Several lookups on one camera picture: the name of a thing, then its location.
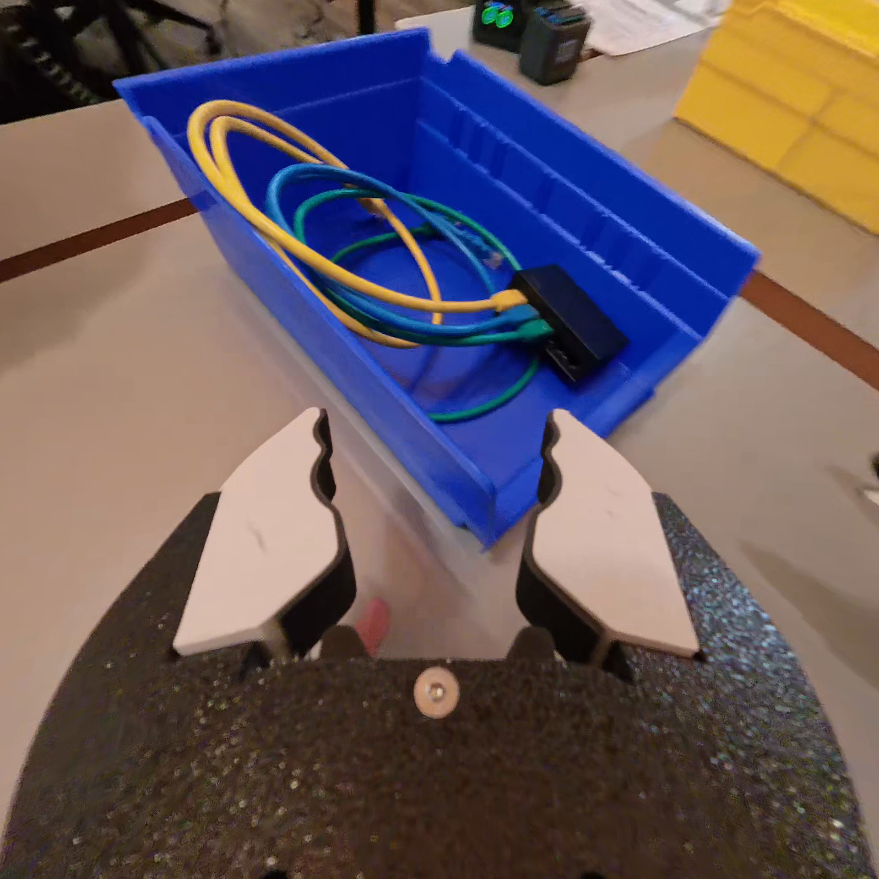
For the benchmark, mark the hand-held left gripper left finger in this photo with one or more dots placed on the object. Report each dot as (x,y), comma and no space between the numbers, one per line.
(268,549)

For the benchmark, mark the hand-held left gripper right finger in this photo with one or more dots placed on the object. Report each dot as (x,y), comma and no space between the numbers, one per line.
(604,549)

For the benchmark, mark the black network switch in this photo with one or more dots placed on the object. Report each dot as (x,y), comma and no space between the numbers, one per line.
(577,316)

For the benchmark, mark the blue plastic bin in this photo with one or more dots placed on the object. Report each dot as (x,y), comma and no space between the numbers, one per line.
(549,206)

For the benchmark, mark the small red object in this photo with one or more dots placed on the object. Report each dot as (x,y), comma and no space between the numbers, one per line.
(374,628)

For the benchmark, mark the yellow plastic bin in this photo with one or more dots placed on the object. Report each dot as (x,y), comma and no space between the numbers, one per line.
(790,103)

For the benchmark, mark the black box device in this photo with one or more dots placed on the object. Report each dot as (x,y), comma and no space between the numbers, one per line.
(553,48)

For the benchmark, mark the white paper sheets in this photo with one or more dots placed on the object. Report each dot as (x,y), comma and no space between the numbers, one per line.
(652,24)

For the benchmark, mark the black device with green lights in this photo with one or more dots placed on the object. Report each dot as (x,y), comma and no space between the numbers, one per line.
(498,24)

